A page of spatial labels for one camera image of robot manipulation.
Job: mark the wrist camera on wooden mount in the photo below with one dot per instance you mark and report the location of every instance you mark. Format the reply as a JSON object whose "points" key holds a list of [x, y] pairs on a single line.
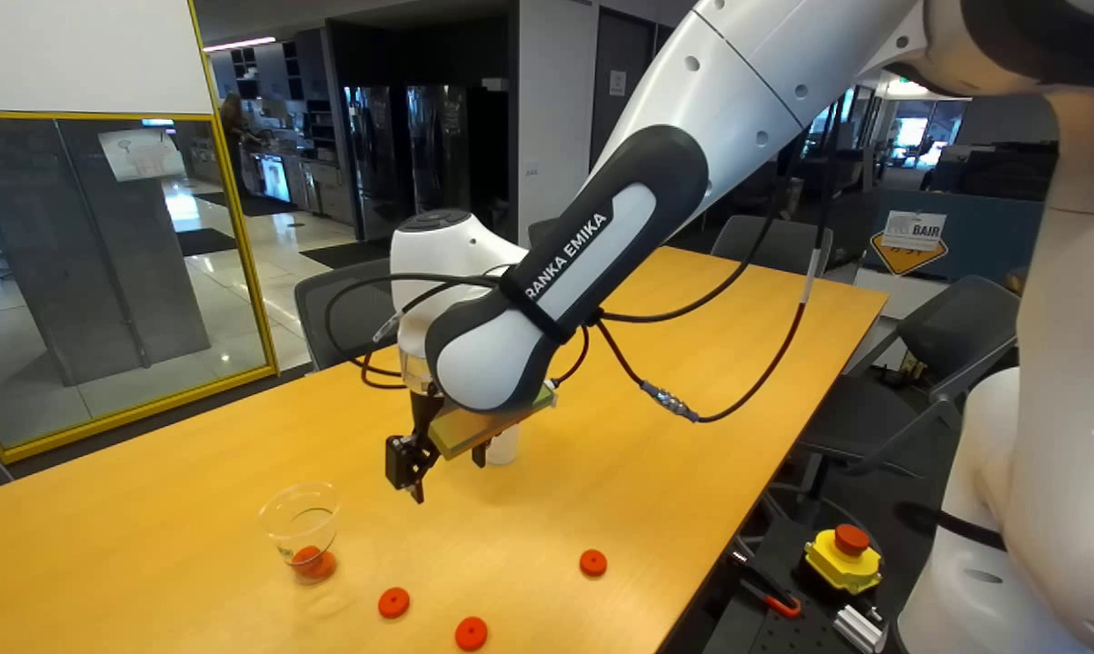
{"points": [[457, 429]]}

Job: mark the grey office chair left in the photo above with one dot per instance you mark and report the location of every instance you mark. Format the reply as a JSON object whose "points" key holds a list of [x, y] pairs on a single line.
{"points": [[776, 242]]}

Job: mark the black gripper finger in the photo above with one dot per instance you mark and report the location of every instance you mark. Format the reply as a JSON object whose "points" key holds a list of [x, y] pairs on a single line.
{"points": [[418, 490], [481, 455]]}

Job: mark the clear plastic cup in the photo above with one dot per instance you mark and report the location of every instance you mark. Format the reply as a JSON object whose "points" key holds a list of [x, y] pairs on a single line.
{"points": [[302, 525]]}

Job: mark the red ring nearest edge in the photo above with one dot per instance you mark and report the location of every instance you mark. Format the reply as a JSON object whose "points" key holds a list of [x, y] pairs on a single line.
{"points": [[594, 560]]}

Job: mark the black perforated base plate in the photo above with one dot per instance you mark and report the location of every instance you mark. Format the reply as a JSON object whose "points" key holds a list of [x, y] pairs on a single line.
{"points": [[770, 550]]}

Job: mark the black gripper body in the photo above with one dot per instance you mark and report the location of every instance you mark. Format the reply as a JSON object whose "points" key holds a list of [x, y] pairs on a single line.
{"points": [[412, 455]]}

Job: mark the white paper cup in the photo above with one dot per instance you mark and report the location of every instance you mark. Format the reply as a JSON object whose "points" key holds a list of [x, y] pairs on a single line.
{"points": [[503, 444]]}

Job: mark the red handled screwdriver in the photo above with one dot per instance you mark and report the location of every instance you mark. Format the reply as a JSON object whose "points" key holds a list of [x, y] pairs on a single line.
{"points": [[776, 604]]}

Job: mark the yellow red emergency stop button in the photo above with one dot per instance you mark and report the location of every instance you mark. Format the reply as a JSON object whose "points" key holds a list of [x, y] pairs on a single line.
{"points": [[845, 557]]}

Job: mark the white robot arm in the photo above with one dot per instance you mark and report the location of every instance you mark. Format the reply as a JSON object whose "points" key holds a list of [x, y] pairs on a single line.
{"points": [[732, 87]]}

